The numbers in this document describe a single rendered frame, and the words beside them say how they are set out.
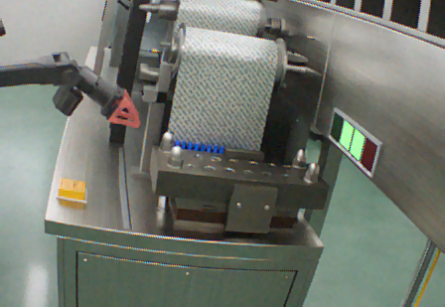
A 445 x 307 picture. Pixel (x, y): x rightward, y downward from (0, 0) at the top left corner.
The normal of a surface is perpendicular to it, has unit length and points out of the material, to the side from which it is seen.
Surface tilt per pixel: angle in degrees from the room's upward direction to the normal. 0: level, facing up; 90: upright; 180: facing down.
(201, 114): 90
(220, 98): 90
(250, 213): 90
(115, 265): 90
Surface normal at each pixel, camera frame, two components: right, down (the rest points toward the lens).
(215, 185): 0.18, 0.32
